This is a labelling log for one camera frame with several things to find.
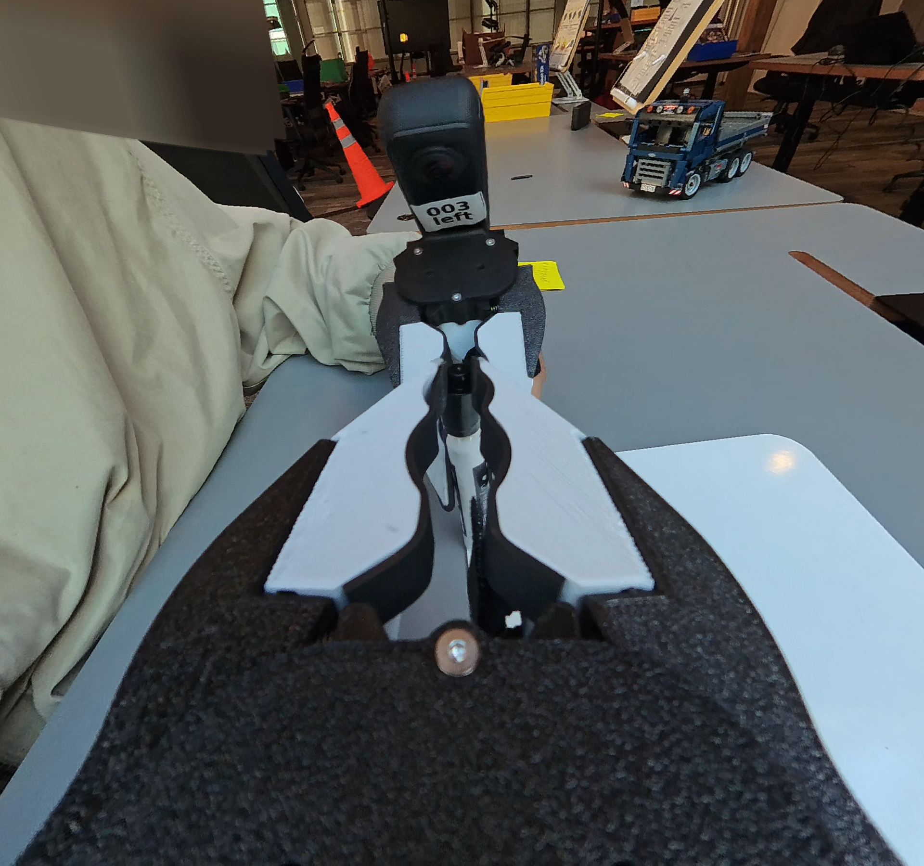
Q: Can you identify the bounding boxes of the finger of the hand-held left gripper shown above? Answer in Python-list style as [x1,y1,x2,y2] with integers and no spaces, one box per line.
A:
[398,322,452,390]
[473,313,526,376]

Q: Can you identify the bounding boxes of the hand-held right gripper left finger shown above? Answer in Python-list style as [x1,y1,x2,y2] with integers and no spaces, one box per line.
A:
[264,362,445,625]

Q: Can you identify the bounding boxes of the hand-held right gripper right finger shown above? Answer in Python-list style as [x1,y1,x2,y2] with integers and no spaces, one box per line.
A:
[468,359,655,636]

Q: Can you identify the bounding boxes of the black marker cap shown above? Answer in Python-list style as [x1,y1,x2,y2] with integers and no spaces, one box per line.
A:
[442,364,482,437]

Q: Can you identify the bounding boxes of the white dry-erase marker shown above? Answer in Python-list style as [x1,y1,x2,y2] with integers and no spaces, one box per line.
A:
[442,433,495,571]

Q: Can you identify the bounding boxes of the small white dry-erase board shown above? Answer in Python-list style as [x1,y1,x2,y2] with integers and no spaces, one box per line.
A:
[617,434,924,866]

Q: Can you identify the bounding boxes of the person's left forearm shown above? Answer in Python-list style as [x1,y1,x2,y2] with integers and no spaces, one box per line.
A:
[217,203,421,376]

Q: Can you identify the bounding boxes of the wooden top desk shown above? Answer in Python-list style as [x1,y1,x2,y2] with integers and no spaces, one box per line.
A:
[749,53,924,174]

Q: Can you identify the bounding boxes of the orange traffic cone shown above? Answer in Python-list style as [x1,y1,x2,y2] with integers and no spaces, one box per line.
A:
[325,102,394,208]

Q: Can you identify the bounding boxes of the black office chair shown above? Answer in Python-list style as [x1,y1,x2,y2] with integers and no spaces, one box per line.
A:
[297,50,349,190]

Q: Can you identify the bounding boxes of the black monitor on stand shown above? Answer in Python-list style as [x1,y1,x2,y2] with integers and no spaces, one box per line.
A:
[379,0,452,76]

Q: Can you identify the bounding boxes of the blue toy truck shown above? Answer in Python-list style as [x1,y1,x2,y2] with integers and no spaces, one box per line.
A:
[621,90,773,200]

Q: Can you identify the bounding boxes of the beige jacket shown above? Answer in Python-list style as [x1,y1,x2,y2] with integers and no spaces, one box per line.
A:
[0,118,304,766]

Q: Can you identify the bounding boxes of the leaning display board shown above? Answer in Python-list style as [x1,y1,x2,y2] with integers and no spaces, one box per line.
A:
[610,0,759,115]
[552,0,632,73]

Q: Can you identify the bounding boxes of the black desk cable flap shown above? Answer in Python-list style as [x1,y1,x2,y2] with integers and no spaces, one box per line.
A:
[873,292,924,343]

